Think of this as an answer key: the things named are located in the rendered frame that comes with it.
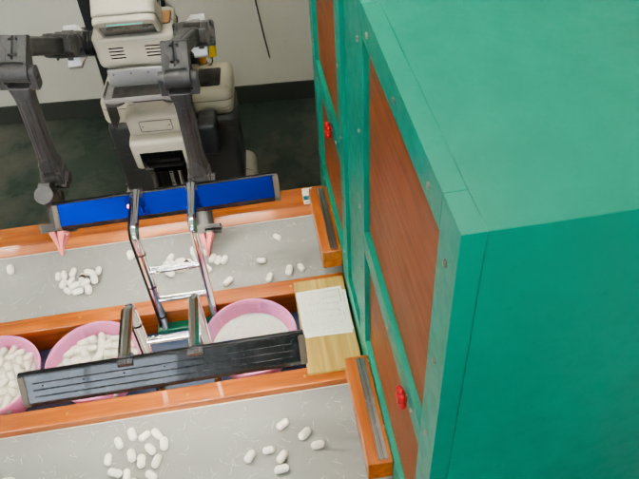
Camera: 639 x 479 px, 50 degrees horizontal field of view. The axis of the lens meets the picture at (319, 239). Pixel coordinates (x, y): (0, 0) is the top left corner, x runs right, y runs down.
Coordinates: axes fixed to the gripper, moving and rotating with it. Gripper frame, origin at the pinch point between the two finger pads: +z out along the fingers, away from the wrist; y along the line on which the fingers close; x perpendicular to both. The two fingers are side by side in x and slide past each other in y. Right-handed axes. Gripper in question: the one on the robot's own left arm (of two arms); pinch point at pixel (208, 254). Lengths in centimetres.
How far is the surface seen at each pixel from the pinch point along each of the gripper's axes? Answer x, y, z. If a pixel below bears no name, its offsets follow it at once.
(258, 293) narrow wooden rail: -12.8, 14.6, 14.8
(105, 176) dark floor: 153, -67, -63
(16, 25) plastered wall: 147, -104, -150
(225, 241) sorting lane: 6.2, 5.4, -3.7
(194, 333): -66, 2, 23
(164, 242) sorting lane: 8.4, -14.7, -6.2
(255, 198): -29.7, 17.8, -11.2
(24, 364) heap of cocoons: -18, -53, 26
